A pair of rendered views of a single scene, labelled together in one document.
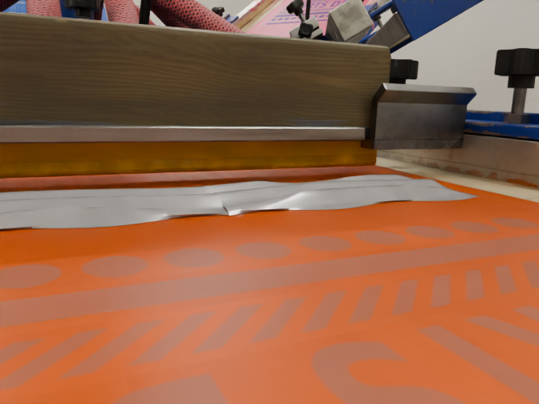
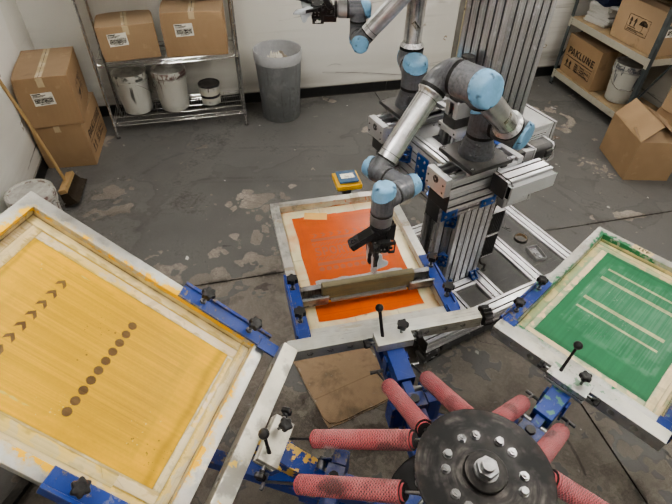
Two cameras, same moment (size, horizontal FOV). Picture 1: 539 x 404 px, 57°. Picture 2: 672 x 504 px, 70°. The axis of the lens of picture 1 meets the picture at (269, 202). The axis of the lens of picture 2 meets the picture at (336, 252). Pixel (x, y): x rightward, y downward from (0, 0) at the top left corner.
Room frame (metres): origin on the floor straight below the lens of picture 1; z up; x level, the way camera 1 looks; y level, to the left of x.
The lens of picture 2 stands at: (1.60, 0.19, 2.35)
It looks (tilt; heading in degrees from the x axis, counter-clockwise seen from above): 43 degrees down; 191
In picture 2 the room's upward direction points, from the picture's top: 1 degrees clockwise
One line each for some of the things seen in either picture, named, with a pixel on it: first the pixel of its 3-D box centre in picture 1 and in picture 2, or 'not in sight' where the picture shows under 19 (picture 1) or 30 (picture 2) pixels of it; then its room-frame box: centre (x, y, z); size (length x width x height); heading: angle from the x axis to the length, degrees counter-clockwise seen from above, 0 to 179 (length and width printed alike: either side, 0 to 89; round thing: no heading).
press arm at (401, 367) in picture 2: not in sight; (397, 360); (0.67, 0.22, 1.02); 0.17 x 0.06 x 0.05; 25
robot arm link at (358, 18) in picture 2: not in sight; (358, 9); (-0.72, -0.19, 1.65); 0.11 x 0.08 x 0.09; 104
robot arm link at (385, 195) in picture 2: not in sight; (383, 199); (0.35, 0.10, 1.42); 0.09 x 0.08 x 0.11; 142
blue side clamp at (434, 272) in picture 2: not in sight; (437, 284); (0.26, 0.33, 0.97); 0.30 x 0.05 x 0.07; 25
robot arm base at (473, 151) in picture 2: not in sight; (478, 142); (-0.28, 0.42, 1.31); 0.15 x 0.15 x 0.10
